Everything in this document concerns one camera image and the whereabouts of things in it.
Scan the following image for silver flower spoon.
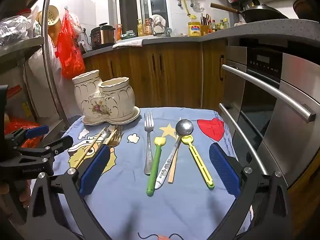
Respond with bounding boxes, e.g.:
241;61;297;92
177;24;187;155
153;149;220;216
96;127;112;145

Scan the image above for red plastic bag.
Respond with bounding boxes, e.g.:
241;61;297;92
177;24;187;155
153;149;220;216
55;6;86;80

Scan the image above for wooden kitchen cabinet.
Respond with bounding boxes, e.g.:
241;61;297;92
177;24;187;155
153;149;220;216
82;40;228;110

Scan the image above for window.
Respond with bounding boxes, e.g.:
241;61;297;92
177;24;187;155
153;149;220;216
117;0;171;38

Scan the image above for yellow plastic colander ladle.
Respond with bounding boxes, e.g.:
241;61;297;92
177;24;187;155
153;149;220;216
37;5;62;38

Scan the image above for large metal spoon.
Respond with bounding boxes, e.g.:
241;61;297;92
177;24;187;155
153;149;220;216
154;119;194;189

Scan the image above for clear plastic bag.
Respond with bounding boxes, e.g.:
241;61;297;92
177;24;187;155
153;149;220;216
0;15;31;46

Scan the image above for white towel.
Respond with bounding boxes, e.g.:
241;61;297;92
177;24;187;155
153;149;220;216
112;39;143;48

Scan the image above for knife block with knives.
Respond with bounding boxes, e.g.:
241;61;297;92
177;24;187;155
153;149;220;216
201;14;212;34

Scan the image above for silver fork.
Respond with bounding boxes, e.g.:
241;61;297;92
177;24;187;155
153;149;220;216
143;112;155;175

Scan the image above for blue cartoon printed cloth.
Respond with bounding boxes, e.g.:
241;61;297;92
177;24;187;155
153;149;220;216
51;107;252;240

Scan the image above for golden fork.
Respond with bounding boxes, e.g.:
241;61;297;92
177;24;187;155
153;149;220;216
106;124;123;147

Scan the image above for black wok with wooden handle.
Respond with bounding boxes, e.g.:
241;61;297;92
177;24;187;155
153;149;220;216
210;2;289;23

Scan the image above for green handled yellow head utensil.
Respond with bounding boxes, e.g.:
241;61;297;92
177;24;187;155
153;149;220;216
146;137;167;197

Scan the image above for yellow gas hose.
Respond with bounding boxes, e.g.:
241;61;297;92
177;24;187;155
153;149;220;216
181;0;198;19

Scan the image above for yellow slotted utensil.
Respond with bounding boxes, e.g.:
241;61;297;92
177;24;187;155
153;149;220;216
181;135;215;189

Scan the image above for steel storage rack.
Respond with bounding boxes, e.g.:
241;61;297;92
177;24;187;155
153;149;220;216
0;0;71;130

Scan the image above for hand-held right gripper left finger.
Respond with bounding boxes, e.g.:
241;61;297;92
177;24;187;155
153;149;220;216
26;144;113;240

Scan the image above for faucet with white cloth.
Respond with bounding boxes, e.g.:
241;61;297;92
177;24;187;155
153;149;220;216
149;14;167;36

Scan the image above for wooden chopstick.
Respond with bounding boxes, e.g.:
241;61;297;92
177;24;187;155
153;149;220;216
168;117;182;183
104;128;118;145
74;127;107;169

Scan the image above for brown lidded pan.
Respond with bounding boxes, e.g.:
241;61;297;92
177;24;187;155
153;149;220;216
292;0;311;18

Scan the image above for stainless steel built-in oven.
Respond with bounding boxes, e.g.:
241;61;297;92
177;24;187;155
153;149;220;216
217;39;320;188

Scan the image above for white plastic bag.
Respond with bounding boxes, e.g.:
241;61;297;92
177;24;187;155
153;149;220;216
25;37;63;120

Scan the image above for yellow cooking oil bottle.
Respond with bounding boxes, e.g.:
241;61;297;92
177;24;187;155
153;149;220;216
188;21;202;37

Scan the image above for dark rice cooker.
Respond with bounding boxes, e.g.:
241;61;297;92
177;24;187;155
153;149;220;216
89;23;116;50

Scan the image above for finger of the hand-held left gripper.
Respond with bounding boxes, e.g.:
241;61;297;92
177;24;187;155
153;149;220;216
5;125;50;143
15;136;74;161

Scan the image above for floral ceramic double utensil holder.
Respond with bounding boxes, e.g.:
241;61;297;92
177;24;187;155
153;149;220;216
72;69;141;126

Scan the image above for red net bag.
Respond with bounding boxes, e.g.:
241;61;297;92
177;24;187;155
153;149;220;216
4;117;44;148

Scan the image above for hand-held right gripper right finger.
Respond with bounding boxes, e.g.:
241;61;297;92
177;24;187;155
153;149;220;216
209;142;293;240

